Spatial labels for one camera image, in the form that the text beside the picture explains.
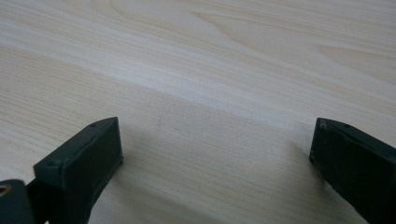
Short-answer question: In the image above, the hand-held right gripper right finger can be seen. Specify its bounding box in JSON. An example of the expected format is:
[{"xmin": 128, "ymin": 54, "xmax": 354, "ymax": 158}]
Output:
[{"xmin": 308, "ymin": 117, "xmax": 396, "ymax": 224}]

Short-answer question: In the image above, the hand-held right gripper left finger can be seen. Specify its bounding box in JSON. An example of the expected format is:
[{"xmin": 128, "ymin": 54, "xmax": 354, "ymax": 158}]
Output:
[{"xmin": 26, "ymin": 117, "xmax": 124, "ymax": 224}]

